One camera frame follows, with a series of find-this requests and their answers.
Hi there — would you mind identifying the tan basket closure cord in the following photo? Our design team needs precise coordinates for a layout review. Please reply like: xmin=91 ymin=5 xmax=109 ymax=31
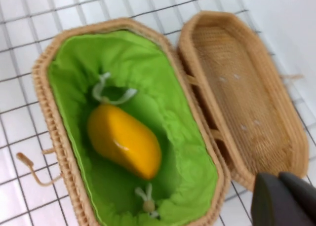
xmin=16 ymin=148 xmax=62 ymax=187

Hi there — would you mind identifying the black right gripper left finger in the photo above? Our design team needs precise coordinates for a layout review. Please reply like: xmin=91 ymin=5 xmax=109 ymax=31
xmin=250 ymin=172 xmax=316 ymax=226

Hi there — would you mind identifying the white black-grid tablecloth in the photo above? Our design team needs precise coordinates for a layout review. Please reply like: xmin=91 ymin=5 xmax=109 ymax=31
xmin=0 ymin=0 xmax=316 ymax=226

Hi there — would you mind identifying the woven rattan basket lid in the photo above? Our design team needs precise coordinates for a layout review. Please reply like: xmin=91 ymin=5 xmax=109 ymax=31
xmin=177 ymin=10 xmax=310 ymax=192

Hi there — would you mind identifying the green fabric basket liner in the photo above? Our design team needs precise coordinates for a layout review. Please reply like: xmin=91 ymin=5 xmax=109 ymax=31
xmin=46 ymin=30 xmax=219 ymax=226

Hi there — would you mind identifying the tan lid fastening loop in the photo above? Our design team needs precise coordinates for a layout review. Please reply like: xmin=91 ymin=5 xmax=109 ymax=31
xmin=281 ymin=74 xmax=304 ymax=85

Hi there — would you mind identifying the white liner drawstring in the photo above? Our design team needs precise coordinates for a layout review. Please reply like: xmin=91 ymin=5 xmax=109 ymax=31
xmin=91 ymin=72 xmax=138 ymax=106

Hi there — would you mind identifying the white drawstring with wooden bead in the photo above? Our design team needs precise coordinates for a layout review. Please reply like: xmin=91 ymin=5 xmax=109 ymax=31
xmin=134 ymin=183 xmax=161 ymax=219

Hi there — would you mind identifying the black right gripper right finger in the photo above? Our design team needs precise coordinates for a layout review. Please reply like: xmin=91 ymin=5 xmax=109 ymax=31
xmin=278 ymin=171 xmax=316 ymax=212

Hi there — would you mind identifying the woven rattan basket body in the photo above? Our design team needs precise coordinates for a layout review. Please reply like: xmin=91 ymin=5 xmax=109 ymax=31
xmin=31 ymin=17 xmax=232 ymax=226

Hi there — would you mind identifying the yellow toy mango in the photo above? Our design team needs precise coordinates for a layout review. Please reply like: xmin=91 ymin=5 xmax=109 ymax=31
xmin=87 ymin=104 xmax=162 ymax=180

